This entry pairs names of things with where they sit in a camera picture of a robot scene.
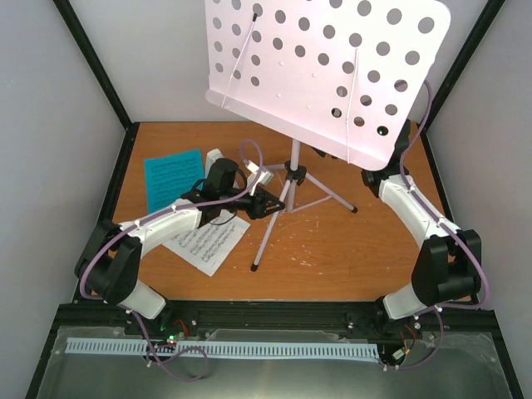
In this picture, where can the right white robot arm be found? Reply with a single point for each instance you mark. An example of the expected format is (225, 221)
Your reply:
(446, 268)

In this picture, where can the white sheet music page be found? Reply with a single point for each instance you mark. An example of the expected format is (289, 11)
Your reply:
(208, 247)

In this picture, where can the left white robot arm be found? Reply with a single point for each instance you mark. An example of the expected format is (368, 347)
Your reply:
(109, 264)

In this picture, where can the blue sheet music page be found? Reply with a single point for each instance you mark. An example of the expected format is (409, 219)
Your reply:
(167, 178)

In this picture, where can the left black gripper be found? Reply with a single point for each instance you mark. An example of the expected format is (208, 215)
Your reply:
(259, 201)

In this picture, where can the light blue cable duct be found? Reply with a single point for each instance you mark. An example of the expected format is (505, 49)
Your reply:
(359, 352)

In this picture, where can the black aluminium frame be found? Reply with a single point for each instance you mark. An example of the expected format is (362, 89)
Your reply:
(154, 52)

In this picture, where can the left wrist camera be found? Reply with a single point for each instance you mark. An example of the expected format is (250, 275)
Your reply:
(257, 176)

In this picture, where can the white metronome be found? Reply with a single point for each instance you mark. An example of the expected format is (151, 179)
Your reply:
(210, 159)

